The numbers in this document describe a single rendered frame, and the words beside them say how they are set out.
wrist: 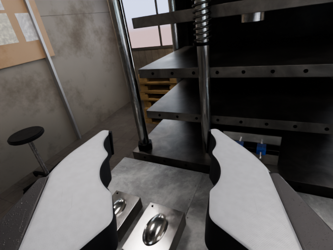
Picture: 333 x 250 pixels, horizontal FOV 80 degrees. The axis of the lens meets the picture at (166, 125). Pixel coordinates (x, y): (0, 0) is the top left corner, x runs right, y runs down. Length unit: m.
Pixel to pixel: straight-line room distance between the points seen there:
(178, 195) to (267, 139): 0.51
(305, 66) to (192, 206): 0.72
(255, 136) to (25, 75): 2.68
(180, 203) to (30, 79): 2.56
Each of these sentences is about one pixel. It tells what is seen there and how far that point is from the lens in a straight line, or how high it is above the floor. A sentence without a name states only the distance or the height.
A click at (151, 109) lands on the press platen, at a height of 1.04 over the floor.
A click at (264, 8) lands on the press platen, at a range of 0.97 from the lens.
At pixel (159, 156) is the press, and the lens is 1.24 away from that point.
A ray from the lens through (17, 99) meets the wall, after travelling 2.98.
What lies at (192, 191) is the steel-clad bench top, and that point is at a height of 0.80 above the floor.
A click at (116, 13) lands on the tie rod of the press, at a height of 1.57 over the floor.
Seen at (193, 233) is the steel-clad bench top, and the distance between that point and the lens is 0.86.
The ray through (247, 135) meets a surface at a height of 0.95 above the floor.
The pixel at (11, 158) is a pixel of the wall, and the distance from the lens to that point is 3.03.
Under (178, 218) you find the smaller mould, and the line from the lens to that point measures 0.81.
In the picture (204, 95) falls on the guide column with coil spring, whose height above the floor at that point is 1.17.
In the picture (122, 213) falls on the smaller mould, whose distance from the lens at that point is 0.89.
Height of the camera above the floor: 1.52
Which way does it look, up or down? 28 degrees down
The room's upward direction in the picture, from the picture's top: 9 degrees counter-clockwise
